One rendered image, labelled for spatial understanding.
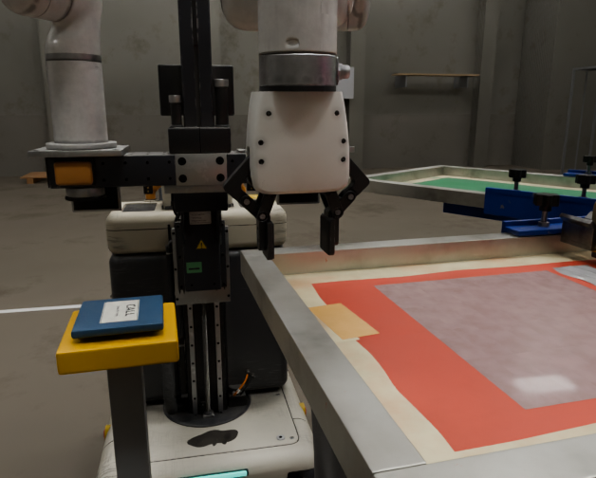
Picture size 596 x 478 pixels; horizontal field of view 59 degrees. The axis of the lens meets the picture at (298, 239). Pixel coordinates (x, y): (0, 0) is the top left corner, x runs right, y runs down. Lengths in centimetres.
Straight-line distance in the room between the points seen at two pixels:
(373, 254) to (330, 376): 43
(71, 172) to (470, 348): 75
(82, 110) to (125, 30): 967
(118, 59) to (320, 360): 1029
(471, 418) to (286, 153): 29
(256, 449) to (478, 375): 111
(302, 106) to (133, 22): 1023
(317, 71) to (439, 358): 31
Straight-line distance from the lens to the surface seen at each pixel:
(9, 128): 1101
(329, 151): 52
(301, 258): 83
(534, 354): 62
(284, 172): 51
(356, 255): 85
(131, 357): 63
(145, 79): 1061
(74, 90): 105
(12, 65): 1100
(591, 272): 93
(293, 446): 160
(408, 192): 160
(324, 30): 51
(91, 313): 68
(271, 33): 51
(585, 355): 64
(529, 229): 102
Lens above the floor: 121
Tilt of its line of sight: 14 degrees down
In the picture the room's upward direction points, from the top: straight up
